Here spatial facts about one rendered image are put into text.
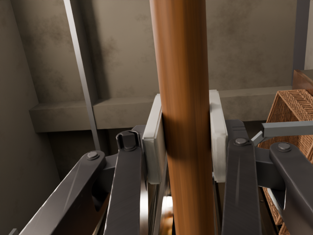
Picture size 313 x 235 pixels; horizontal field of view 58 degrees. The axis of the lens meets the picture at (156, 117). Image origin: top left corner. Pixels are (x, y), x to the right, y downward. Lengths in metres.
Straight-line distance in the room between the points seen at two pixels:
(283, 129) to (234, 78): 2.31
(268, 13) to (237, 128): 3.21
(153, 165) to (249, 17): 3.20
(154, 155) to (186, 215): 0.07
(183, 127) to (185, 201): 0.06
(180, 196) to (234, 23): 3.15
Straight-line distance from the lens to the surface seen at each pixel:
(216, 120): 0.16
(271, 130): 1.13
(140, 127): 0.18
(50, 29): 3.66
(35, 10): 3.71
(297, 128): 1.16
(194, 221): 0.21
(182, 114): 0.16
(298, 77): 1.91
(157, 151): 0.15
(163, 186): 1.56
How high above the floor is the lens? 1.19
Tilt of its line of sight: 8 degrees up
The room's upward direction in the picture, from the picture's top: 93 degrees counter-clockwise
